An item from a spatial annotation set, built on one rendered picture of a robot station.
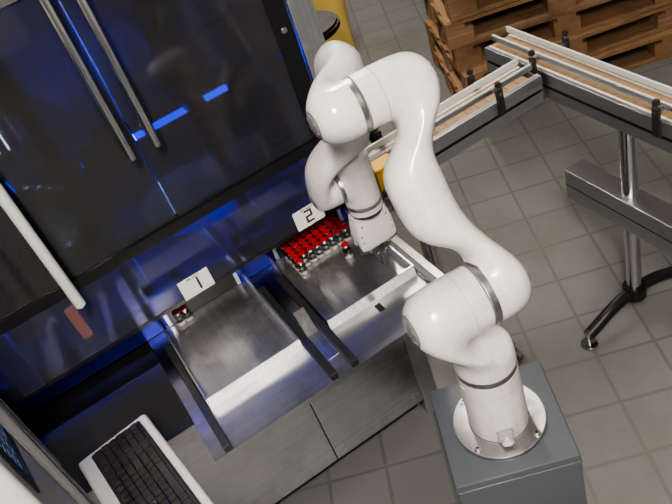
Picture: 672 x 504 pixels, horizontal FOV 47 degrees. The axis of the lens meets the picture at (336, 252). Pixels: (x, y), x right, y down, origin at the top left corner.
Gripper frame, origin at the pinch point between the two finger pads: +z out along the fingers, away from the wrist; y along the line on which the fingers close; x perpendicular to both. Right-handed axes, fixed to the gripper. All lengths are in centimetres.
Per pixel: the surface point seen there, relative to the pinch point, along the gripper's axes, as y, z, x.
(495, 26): -151, 53, -151
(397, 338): 9.5, 9.1, 16.9
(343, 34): -122, 73, -260
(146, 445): 71, 14, -4
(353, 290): 8.7, 8.8, -4.5
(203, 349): 48, 9, -16
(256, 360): 38.9, 8.8, -2.3
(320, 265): 10.2, 8.8, -19.5
